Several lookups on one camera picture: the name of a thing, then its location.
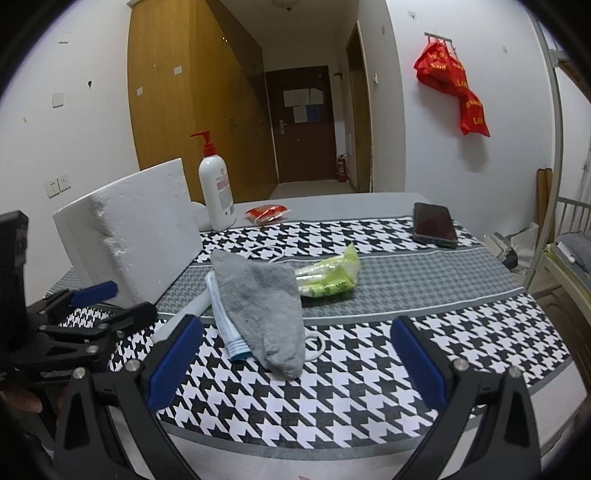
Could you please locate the grey metal bunk bed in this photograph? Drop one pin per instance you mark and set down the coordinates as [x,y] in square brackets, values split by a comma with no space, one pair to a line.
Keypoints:
[556,138]

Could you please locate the grey cloth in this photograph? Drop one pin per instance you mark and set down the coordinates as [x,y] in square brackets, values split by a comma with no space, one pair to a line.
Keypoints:
[263,304]

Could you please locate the white red-pump lotion bottle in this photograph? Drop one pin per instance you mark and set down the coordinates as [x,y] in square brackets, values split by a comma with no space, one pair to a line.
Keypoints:
[217,194]

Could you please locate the red plastic bag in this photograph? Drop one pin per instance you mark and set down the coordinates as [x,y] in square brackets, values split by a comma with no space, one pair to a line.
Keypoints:
[474,115]
[436,69]

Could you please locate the red fire extinguisher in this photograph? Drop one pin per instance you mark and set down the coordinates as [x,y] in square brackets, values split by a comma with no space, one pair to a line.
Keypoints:
[341,170]

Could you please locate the white foam box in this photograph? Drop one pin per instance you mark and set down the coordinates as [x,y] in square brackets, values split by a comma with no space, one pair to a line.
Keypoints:
[138,230]

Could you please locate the large white paper notice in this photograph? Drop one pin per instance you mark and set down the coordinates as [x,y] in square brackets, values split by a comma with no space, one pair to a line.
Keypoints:
[296,97]

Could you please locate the wooden wardrobe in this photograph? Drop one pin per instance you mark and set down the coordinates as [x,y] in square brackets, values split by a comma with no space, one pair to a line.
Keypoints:
[184,92]

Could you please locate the black smartphone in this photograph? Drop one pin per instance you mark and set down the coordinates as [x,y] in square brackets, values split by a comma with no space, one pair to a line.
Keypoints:
[434,225]

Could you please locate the white plastic bag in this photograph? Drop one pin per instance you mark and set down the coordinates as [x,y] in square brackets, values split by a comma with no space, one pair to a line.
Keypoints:
[526,240]

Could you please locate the red snack packet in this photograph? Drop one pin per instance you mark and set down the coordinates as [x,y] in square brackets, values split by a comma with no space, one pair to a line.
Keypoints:
[268,213]

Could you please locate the white wall socket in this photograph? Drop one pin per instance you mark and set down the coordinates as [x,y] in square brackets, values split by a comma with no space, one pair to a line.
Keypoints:
[63,182]
[51,188]

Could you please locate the grey bedding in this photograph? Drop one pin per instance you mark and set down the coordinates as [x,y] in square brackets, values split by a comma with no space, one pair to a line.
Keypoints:
[575,251]

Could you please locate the houndstooth tablecloth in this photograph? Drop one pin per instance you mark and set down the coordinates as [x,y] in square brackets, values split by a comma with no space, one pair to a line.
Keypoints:
[369,392]

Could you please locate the person's left hand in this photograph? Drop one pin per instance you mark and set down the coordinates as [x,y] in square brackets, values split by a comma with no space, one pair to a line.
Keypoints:
[23,400]

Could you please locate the metal wall hook rack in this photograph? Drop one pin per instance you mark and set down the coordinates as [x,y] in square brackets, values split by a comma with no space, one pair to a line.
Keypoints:
[438,37]

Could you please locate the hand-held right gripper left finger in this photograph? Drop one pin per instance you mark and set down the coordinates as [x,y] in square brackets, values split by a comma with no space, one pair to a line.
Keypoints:
[178,364]

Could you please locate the green plastic bag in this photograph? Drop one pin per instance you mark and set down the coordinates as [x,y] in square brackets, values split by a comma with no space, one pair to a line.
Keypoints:
[332,277]

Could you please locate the ceiling lamp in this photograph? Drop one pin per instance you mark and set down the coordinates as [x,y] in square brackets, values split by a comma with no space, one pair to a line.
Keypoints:
[286,3]

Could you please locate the wooden boards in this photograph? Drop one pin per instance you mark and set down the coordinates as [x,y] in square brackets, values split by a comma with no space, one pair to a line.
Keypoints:
[545,198]

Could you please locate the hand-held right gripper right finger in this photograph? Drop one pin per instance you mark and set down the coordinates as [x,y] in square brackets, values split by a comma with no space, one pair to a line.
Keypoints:
[418,364]

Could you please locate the white wall switch plate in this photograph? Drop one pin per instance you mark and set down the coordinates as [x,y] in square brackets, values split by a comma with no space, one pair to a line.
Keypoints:
[57,99]
[66,37]

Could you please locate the brown entrance door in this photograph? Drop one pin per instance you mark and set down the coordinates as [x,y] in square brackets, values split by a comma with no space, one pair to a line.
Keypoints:
[304,147]

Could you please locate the blue paper notice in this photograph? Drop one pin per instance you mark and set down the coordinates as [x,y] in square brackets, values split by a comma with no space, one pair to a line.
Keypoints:
[312,114]

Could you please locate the grey table cover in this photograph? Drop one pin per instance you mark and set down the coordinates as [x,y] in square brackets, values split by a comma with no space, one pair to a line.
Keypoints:
[351,205]

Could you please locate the small white paper notice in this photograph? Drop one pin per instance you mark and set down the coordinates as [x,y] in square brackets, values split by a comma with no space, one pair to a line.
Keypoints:
[299,115]
[316,96]

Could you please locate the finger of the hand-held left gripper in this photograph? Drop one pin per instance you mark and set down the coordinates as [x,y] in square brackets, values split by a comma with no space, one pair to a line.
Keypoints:
[134,316]
[94,291]

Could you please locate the blue face mask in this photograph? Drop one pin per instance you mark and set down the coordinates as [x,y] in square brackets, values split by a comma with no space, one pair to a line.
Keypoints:
[226,323]

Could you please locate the wooden side door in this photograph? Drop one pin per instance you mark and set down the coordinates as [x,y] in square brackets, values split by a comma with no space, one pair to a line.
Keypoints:
[360,115]

